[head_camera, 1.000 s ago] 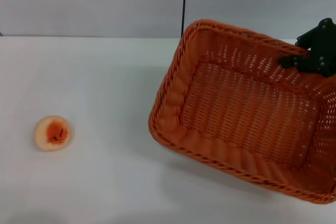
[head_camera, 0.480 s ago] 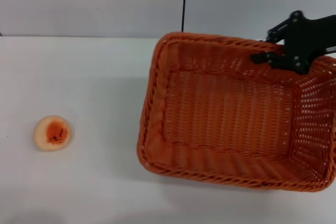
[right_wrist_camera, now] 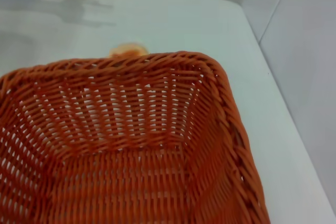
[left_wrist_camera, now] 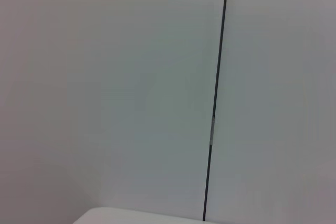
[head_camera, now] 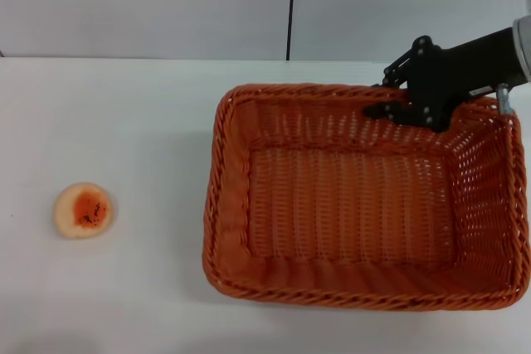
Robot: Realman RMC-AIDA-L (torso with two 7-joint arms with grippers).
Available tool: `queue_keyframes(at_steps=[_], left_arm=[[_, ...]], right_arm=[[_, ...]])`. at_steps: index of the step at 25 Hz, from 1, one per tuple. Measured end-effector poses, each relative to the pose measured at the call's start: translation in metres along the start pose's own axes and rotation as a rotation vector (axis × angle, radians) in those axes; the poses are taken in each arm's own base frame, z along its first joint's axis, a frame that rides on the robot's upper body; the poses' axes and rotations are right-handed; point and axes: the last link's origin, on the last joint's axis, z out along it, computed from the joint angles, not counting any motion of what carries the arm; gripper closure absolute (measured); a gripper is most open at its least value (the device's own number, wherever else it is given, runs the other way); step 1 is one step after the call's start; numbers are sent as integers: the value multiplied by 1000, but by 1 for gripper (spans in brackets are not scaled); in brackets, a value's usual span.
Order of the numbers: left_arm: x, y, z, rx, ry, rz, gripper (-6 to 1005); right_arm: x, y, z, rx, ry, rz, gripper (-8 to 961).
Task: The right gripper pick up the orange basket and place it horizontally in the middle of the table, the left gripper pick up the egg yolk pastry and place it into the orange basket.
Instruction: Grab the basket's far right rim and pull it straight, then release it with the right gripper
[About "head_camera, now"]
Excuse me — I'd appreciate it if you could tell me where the orange woven rectangular basket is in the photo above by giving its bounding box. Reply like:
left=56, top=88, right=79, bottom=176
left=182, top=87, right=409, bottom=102
left=201, top=82, right=531, bottom=313

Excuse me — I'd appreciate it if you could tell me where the silver cable connector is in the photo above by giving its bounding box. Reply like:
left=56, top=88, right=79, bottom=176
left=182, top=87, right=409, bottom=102
left=496, top=84, right=514, bottom=117

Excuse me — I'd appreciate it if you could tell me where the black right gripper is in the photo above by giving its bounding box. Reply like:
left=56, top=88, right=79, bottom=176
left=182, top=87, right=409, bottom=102
left=363, top=27, right=530, bottom=133

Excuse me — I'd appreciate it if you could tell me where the halved boiled egg toy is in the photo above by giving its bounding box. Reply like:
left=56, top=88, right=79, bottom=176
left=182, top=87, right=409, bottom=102
left=53, top=182, right=119, bottom=241

